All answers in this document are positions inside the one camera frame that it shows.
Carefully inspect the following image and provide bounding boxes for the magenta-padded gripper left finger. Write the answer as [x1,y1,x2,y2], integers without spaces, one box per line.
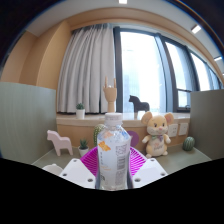
[60,146,100,190]

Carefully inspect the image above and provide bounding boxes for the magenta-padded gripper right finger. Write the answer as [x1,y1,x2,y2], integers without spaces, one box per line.
[128,146,169,190]

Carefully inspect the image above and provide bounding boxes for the clear plastic water bottle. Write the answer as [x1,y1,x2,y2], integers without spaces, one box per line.
[96,112,132,191]

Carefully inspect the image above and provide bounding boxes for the small plant in white pot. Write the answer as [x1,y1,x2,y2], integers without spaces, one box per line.
[77,138,90,158]
[75,102,86,120]

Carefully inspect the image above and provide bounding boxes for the pink horse figurine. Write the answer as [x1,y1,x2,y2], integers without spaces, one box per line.
[46,129,74,157]

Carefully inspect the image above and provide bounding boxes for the beige mouse plush toy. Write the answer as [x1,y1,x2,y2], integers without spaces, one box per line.
[140,111,175,159]

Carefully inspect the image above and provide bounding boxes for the round purple number sign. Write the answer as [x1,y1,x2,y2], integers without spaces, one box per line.
[127,130,141,148]

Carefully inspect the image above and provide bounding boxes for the tall green cactus decoration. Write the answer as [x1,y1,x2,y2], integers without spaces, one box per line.
[93,123,107,148]

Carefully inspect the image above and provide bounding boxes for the wooden window ledge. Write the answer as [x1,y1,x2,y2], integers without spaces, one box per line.
[55,111,191,153]

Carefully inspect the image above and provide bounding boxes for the round green cactus decoration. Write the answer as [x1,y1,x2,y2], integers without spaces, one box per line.
[181,136,196,152]

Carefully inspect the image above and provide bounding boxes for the black horse figurine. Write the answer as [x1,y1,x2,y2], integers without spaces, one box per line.
[128,94,151,113]

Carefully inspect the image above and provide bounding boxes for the grey desk partition panel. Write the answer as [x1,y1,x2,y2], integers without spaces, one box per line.
[189,89,224,161]
[0,81,58,164]

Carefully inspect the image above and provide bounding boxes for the wooden hand model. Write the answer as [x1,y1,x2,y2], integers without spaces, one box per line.
[102,76,118,114]

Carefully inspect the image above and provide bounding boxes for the light grey curtain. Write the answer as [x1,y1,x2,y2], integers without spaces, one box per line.
[55,23,116,114]

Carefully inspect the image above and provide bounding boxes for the dark-framed window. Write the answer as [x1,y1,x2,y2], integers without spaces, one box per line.
[113,26,224,114]

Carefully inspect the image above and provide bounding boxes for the ceiling lights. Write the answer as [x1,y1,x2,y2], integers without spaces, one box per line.
[118,0,223,62]

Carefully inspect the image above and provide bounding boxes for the white wall socket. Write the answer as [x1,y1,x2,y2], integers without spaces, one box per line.
[178,122,190,136]
[167,123,179,138]

